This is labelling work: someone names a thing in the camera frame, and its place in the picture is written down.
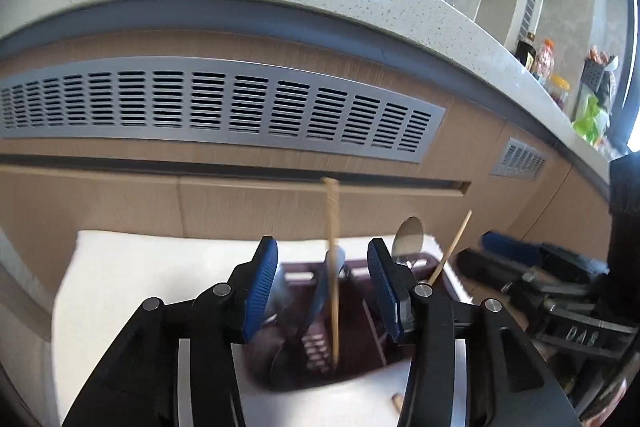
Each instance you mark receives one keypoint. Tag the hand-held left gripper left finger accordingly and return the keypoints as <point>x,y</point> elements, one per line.
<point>260,287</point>

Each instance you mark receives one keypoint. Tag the maroon plastic utensil holder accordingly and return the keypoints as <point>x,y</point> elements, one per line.
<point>350,347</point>

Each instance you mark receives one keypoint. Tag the wooden kitchen cabinet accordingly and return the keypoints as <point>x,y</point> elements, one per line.
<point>100,197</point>

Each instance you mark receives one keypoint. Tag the white fringed cloth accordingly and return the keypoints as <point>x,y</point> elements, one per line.
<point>125,287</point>

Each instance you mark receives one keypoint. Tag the green and black counter items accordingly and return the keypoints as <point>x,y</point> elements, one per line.
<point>597,74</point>

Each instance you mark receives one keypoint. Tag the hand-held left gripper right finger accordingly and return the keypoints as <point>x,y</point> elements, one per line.
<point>382,287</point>

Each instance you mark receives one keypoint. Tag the wooden chopstick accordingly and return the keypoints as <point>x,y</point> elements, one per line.
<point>332,257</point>
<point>452,242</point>

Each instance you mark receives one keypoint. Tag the wooden spoon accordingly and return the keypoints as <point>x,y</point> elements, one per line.
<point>396,402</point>

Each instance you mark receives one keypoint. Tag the short grey vent grille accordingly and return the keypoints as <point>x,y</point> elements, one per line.
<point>520,158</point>

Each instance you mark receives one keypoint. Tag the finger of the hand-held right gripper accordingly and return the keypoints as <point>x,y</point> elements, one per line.
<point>490,269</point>
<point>510,244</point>

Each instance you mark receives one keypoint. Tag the jar with yellow lid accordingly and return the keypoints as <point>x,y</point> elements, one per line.
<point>559,92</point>

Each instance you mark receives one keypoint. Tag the dark sauce bottle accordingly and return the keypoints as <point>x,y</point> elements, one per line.
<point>525,52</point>

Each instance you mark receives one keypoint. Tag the green packet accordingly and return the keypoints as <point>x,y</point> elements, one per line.
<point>590,122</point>

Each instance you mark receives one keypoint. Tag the long grey vent grille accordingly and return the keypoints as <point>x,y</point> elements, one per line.
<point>225,107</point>

